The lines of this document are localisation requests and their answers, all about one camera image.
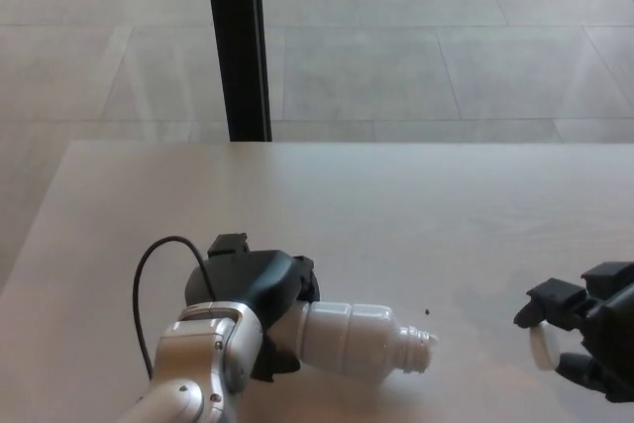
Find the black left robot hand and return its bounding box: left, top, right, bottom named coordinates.
left=182, top=232, right=321, bottom=382

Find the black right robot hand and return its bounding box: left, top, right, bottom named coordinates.
left=513, top=261, right=634, bottom=404

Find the white screw bottle cap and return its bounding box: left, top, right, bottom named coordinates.
left=529, top=323, right=564, bottom=372

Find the white plastic bottle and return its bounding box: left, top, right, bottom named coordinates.
left=266, top=300, right=442, bottom=380

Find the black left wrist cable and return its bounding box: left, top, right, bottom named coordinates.
left=132, top=236, right=217, bottom=380

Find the black vertical window frame post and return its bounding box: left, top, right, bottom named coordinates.
left=203, top=0, right=273, bottom=143

